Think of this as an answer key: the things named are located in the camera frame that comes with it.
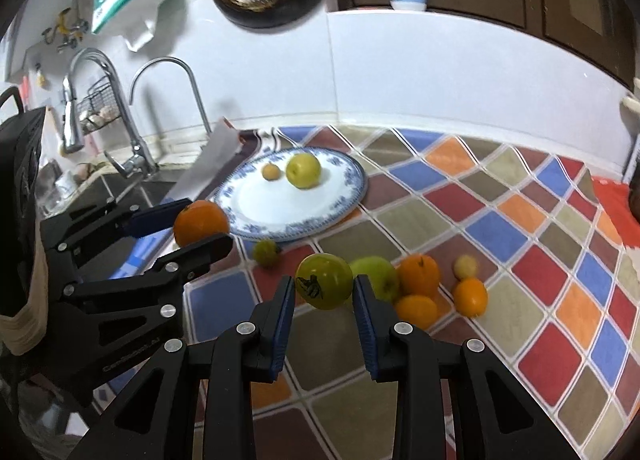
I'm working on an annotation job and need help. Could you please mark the chrome gooseneck faucet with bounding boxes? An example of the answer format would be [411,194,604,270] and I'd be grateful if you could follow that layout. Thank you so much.
[129,57,214,137]

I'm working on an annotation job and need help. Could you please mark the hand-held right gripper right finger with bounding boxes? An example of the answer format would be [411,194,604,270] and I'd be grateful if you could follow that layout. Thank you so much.
[352,275,582,460]

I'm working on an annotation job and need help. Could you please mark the yellow wall hooks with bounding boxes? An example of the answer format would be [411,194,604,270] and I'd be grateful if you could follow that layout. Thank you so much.
[42,0,91,54]

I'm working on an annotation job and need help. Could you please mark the small green fruit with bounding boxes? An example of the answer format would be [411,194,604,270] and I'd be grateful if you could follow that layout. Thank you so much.
[252,239,281,268]

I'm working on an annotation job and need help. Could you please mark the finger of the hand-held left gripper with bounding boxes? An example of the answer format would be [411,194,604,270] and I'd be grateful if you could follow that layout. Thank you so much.
[40,197,194,267]
[47,233,234,407]

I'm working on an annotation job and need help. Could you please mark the black wire basket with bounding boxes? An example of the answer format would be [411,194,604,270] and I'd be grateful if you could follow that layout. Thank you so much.
[77,78,124,136]

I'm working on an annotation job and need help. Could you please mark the white folded paper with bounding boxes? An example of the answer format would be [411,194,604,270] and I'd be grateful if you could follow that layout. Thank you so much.
[172,117,246,202]

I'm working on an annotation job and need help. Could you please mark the yellow-green apple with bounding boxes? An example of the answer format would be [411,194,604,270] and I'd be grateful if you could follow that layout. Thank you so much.
[286,153,322,189]

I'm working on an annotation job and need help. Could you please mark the large orange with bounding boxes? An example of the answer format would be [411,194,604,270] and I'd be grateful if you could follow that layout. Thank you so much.
[173,199,231,249]

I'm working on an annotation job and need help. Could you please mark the chrome pull-down faucet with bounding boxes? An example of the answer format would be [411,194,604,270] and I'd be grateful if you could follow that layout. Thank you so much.
[60,47,159,179]

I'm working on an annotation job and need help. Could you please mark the small yellow fruit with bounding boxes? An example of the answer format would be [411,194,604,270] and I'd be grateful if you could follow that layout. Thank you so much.
[453,255,479,279]

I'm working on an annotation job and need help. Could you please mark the blue and white plate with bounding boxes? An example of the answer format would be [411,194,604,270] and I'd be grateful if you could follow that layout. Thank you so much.
[212,147,369,242]

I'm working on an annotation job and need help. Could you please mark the kitchen sink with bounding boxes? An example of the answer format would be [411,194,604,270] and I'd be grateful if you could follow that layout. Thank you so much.
[40,173,182,221]

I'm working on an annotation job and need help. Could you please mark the green tomato with black sticker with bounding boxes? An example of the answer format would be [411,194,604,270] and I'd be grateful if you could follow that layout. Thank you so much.
[295,253,354,311]

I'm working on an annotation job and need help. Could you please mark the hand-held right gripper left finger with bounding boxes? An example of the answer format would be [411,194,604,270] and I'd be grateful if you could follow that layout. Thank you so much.
[65,275,297,460]

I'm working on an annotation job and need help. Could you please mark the green apple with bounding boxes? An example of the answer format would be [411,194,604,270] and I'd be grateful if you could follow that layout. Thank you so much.
[350,256,401,304]

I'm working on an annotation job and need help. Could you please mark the colourful checkered tablecloth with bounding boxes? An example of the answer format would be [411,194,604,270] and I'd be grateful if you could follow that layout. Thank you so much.
[185,124,640,460]

